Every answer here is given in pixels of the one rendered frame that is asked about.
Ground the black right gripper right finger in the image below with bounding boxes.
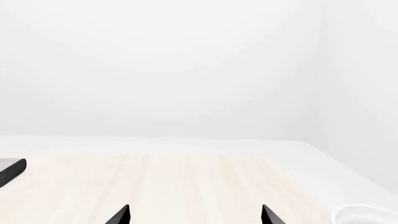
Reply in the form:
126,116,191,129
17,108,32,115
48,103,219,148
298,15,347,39
261,203,287,224

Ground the white round dish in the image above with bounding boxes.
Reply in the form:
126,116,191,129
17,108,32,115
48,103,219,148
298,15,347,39
330,203,398,224

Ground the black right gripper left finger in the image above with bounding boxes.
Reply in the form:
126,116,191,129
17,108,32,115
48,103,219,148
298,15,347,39
104,203,131,224

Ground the black frying pan handle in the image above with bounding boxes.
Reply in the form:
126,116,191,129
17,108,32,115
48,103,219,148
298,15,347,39
0,157,27,189

